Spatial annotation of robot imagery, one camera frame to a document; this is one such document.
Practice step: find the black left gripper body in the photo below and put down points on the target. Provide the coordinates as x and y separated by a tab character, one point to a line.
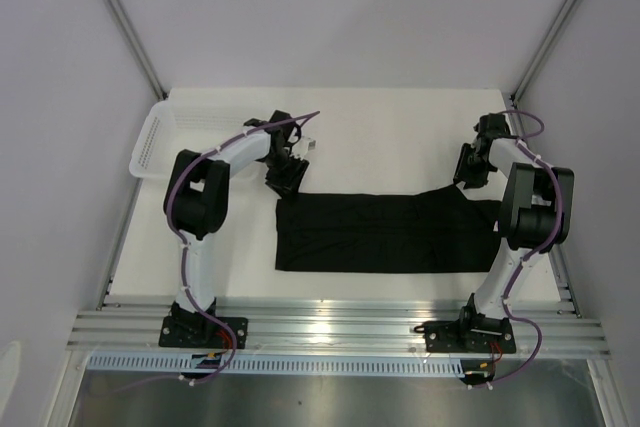
284	171

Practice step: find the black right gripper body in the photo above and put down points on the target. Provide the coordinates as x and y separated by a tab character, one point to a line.
470	169

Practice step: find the black t-shirt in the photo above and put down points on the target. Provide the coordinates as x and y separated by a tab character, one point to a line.
435	232

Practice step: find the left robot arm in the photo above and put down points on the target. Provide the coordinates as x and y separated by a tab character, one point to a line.
196	203

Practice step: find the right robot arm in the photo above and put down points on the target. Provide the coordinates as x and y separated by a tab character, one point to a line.
534	216

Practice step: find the white plastic basket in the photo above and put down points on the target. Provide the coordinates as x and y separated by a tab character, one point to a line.
171	127

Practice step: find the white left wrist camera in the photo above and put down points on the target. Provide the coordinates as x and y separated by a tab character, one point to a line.
303	147

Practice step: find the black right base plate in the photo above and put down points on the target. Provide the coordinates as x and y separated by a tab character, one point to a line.
474	337

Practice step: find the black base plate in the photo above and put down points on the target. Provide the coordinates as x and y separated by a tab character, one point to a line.
474	337
200	333

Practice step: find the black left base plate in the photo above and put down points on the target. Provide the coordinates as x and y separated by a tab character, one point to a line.
200	333

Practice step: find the aluminium mounting rail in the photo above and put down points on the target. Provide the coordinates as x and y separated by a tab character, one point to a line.
328	327

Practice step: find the right aluminium frame post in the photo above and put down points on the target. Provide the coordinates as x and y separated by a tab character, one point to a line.
554	31

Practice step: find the aluminium frame post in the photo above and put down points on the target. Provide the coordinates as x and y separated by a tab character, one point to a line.
134	45
554	31

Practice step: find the white slotted cable duct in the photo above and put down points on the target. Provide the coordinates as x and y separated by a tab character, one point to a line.
201	364

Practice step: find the left aluminium frame post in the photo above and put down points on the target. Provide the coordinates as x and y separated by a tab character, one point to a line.
134	45

